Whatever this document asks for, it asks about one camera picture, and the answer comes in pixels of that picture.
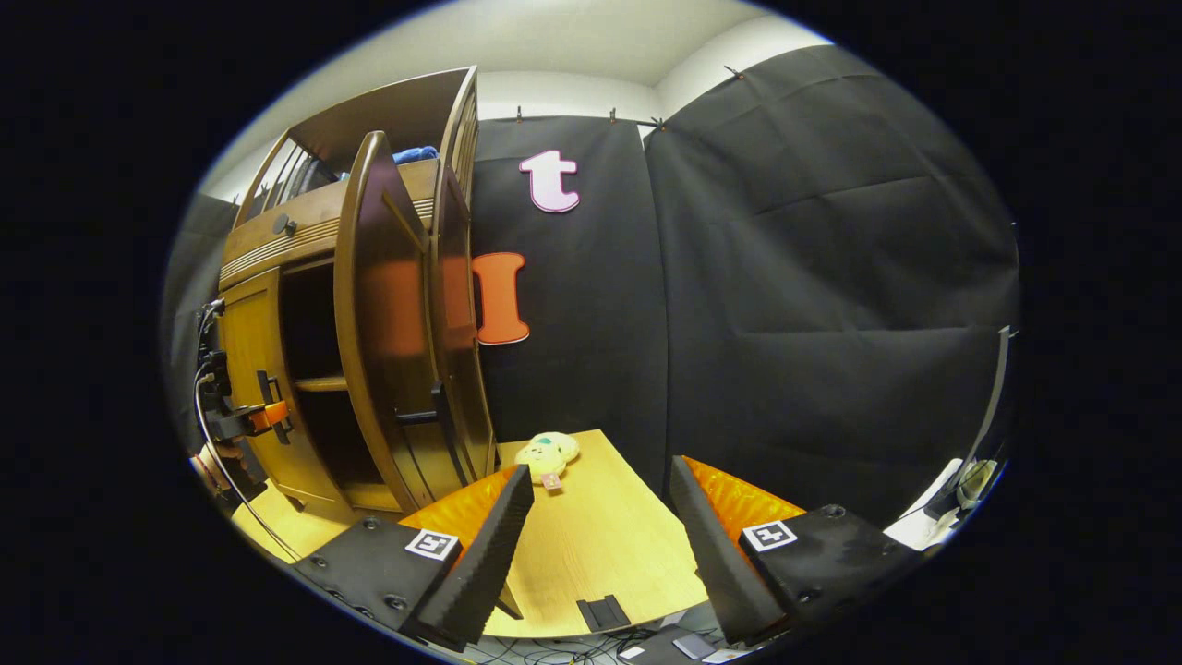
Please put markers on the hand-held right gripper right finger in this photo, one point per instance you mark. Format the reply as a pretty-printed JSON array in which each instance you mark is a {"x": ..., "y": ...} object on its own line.
[{"x": 711, "y": 554}]

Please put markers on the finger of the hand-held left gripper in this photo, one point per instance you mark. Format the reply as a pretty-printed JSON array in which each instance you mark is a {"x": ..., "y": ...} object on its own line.
[{"x": 268, "y": 416}]

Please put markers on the grey upright panel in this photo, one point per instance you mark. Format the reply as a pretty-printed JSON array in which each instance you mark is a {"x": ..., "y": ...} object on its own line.
[{"x": 993, "y": 397}]

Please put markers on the blue folded towel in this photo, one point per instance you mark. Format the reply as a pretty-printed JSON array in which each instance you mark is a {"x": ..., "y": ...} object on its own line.
[{"x": 416, "y": 154}]

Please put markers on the grey box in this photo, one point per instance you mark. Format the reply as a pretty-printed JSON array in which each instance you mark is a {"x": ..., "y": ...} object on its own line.
[{"x": 674, "y": 644}]

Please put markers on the black backdrop cloth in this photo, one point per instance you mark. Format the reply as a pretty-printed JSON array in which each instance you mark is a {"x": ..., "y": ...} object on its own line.
[{"x": 785, "y": 277}]

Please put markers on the wooden double-door shoe cabinet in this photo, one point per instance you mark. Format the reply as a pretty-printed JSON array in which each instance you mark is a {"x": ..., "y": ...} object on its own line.
[{"x": 388, "y": 106}]

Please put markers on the yellow plush toy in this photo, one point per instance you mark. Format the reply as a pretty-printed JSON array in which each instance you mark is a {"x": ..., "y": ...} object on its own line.
[{"x": 545, "y": 451}]

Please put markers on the black table clamp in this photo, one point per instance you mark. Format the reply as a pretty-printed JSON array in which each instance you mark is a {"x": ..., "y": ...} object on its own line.
[{"x": 602, "y": 614}]

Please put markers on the white side table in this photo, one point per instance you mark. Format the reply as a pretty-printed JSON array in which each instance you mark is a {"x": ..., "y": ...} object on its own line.
[{"x": 914, "y": 531}]

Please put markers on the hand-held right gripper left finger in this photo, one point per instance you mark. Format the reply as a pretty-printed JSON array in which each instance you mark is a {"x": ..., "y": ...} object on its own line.
[{"x": 489, "y": 563}]

